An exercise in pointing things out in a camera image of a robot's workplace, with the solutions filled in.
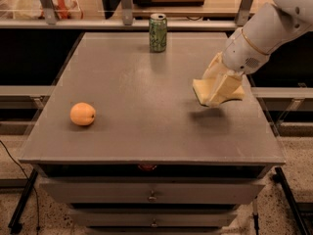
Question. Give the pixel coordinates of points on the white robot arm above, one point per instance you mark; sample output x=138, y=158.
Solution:
x=250, y=46

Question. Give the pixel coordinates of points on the yellow wavy sponge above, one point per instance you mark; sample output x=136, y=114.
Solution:
x=202, y=88

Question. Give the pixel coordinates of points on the green soda can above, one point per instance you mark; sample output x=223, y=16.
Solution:
x=158, y=32

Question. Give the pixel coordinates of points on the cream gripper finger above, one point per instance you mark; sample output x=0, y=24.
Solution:
x=226, y=87
x=214, y=67

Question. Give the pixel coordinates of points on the metal shelf rail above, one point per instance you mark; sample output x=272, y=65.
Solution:
x=104, y=25

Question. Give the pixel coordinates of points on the orange fruit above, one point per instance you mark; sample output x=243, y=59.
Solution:
x=82, y=114

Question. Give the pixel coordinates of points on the grey drawer cabinet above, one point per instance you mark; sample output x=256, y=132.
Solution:
x=154, y=161

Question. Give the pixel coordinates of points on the orange white bag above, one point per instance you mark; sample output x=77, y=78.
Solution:
x=55, y=10

